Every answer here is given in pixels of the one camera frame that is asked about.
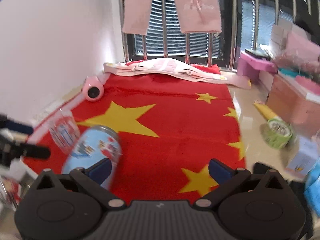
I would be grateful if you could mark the stack of white boxes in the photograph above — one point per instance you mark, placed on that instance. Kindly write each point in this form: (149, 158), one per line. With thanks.
(279, 34)

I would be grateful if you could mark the red flag with yellow stars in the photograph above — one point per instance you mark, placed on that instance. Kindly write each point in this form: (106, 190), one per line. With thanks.
(169, 130)

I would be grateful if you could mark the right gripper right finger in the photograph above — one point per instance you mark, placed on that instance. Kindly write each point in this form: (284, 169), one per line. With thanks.
(230, 181)

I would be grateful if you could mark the pink gift bag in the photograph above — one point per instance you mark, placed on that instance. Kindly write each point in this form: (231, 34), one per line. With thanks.
(300, 50)

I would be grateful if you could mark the folded pink white cloth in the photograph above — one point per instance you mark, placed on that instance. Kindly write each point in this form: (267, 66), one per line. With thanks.
(180, 70)

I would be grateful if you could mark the steel window railing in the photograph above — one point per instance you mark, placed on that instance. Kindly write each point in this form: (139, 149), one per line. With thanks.
(200, 22)

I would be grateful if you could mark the magenta small stool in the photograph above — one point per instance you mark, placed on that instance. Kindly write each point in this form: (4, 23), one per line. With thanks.
(257, 70)

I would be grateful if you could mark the black framed window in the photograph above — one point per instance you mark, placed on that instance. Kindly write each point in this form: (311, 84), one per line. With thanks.
(212, 17)

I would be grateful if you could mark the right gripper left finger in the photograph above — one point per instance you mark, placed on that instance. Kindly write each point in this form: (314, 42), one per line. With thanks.
(90, 179)

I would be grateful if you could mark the yellow tube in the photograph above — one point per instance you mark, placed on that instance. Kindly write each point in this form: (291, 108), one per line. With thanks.
(265, 111)

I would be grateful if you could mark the black flat device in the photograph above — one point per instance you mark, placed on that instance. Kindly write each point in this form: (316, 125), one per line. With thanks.
(258, 54)

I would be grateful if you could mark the small white blue box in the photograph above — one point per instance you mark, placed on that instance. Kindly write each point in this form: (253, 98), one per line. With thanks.
(303, 154)

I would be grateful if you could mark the green tape roll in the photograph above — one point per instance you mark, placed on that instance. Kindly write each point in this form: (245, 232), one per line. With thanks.
(276, 133)

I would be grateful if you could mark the blue cartoon steel cup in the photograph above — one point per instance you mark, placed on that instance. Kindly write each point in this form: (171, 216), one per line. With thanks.
(95, 144)

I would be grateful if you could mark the blue wet wipes pack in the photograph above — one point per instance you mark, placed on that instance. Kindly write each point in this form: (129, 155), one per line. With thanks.
(312, 189)

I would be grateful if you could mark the pink storage box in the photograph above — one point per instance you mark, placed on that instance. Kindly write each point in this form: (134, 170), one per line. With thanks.
(290, 105)

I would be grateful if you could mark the pink lettered bottle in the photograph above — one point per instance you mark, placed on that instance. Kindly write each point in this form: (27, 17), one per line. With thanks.
(92, 89)

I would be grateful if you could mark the clear glass cartoon cup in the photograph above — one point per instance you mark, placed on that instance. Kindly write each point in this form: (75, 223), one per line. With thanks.
(64, 130)

